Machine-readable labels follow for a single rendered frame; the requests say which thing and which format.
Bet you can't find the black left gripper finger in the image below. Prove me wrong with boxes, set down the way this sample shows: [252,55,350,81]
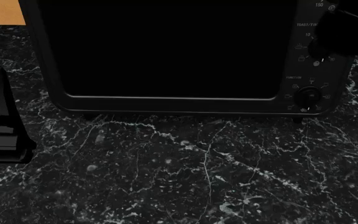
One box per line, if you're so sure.
[0,67,21,116]

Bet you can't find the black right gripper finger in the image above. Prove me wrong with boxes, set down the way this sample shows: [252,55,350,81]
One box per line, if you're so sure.
[308,34,333,60]

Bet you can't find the black timer knob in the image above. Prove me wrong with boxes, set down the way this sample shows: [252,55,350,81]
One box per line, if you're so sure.
[310,52,334,64]

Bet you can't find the black toaster oven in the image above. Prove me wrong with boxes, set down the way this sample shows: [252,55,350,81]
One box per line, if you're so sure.
[17,0,356,124]

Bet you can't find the black glass oven door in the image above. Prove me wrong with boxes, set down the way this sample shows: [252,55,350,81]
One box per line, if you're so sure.
[26,0,295,111]

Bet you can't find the black function knob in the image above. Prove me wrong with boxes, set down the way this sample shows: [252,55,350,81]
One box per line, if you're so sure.
[293,85,323,111]

